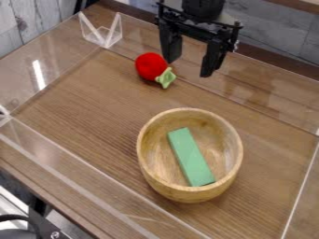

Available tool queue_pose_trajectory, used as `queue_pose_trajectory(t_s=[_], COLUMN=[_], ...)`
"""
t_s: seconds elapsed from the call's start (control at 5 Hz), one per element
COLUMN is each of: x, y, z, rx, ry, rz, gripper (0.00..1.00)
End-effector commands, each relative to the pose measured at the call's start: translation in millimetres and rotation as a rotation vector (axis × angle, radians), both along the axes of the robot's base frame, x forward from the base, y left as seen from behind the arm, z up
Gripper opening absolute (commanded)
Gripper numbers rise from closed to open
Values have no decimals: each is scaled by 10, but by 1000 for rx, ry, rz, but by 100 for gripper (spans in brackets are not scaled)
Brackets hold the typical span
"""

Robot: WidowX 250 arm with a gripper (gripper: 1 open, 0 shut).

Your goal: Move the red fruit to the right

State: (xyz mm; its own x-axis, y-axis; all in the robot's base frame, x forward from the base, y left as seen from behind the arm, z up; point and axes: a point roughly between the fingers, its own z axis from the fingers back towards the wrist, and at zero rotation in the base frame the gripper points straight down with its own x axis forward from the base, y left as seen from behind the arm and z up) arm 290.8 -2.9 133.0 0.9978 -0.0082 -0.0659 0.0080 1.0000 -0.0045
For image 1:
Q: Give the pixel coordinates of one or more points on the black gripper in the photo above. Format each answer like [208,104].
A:
[202,20]

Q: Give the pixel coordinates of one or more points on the clear acrylic enclosure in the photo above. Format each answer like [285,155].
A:
[76,104]

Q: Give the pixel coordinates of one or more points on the green rectangular block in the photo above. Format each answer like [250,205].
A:
[192,163]

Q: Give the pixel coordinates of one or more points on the black metal bracket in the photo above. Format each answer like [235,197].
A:
[47,229]

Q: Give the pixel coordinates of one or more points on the wooden bowl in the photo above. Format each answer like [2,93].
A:
[219,144]

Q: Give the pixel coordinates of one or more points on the red plush strawberry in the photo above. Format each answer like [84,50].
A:
[154,69]

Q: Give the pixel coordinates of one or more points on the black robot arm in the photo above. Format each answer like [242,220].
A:
[200,20]

